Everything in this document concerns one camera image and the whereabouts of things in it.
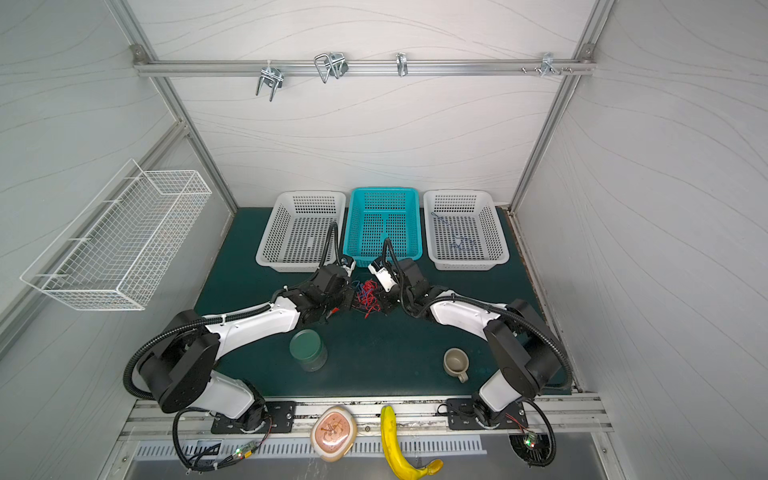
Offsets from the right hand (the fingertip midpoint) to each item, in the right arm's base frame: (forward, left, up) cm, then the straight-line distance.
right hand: (380, 282), depth 88 cm
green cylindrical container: (-21, +17, +1) cm, 27 cm away
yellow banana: (-43, -8, -4) cm, 44 cm away
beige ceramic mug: (-20, -22, -9) cm, 31 cm away
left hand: (0, +8, -1) cm, 8 cm away
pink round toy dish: (-38, +8, -6) cm, 39 cm away
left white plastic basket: (+25, +34, -7) cm, 43 cm away
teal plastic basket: (+37, +4, -8) cm, 38 cm away
